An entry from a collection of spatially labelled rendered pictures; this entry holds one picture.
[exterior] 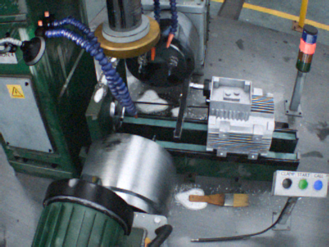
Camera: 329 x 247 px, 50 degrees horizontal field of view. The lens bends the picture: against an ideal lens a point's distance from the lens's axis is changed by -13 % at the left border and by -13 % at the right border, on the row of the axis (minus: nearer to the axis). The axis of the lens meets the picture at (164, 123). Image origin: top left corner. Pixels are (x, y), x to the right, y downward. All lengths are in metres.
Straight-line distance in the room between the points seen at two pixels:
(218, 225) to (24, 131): 0.69
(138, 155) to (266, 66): 0.98
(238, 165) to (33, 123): 0.67
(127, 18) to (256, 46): 1.03
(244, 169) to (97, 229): 0.75
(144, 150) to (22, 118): 0.40
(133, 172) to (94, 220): 0.31
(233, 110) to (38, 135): 0.59
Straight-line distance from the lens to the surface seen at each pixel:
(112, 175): 0.95
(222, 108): 1.15
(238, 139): 1.18
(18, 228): 1.37
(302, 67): 1.46
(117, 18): 1.00
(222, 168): 1.33
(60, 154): 1.27
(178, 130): 1.20
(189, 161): 1.32
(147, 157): 0.99
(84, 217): 0.69
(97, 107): 1.13
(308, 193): 1.09
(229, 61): 1.80
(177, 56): 1.37
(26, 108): 1.14
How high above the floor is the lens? 1.94
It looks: 49 degrees down
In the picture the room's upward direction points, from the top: 3 degrees counter-clockwise
